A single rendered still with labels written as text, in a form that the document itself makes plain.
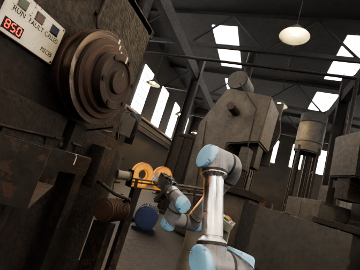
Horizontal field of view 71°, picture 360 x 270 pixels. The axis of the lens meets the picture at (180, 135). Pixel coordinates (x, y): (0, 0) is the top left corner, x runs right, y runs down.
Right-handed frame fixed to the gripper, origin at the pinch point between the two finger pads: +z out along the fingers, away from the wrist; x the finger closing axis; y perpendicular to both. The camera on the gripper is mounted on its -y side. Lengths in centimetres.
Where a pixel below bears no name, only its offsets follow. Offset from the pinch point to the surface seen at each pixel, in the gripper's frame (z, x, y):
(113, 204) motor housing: -6.0, 19.3, -19.3
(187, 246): -21.7, -30.0, -28.4
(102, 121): 9.8, 40.0, 18.2
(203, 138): 179, -170, 22
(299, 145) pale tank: 389, -749, 132
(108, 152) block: 12.4, 27.7, 2.0
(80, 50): 0, 65, 46
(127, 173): 12.5, 10.4, -6.9
